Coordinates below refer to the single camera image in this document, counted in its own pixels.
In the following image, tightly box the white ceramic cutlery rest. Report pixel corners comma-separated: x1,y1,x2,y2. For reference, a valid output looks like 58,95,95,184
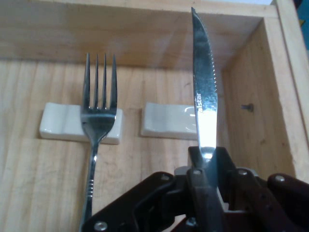
39,102,123,145
140,102,201,141

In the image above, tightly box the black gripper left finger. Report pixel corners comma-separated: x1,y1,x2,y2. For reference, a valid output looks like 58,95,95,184
81,146,227,232

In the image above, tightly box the blue giant building block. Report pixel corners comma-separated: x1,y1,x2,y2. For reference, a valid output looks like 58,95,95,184
298,0,309,27

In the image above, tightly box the steel table knife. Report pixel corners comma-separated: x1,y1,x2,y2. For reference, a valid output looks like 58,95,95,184
191,6,219,167

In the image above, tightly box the light wooden drawer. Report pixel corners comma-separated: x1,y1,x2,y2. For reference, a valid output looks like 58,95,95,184
0,0,309,232

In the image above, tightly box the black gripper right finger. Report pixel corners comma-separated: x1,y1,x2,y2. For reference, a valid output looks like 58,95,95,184
210,146,309,232

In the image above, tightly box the steel fork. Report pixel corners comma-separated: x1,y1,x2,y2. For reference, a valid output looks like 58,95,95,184
79,53,118,232

